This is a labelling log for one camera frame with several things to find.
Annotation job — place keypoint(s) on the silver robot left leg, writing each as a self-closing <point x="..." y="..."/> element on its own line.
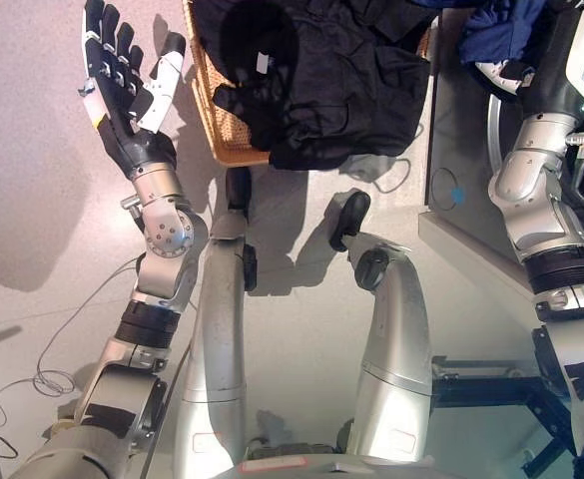
<point x="219" y="309"/>

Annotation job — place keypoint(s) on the wicker laundry basket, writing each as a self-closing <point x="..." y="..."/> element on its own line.
<point x="221" y="125"/>

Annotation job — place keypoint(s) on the black cloth garment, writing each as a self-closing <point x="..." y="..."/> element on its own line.
<point x="331" y="100"/>

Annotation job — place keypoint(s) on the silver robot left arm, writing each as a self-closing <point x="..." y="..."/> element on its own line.
<point x="167" y="234"/>

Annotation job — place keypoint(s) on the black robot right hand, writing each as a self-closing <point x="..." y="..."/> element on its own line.
<point x="553" y="75"/>

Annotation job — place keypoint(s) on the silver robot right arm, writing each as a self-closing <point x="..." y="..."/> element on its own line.
<point x="531" y="174"/>

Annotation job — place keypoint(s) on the blue cloth garment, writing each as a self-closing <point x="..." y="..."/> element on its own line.
<point x="501" y="30"/>

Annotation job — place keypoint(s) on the black metal stand frame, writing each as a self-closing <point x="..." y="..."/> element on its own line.
<point x="501" y="386"/>

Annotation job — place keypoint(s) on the grey washing machine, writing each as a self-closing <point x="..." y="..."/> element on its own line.
<point x="461" y="125"/>

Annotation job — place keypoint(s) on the silver robot leg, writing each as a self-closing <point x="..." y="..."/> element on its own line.
<point x="396" y="324"/>
<point x="219" y="309"/>

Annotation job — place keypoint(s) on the silver robot right leg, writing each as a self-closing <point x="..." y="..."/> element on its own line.
<point x="396" y="324"/>

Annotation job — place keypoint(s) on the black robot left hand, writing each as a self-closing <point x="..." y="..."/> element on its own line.
<point x="122" y="125"/>

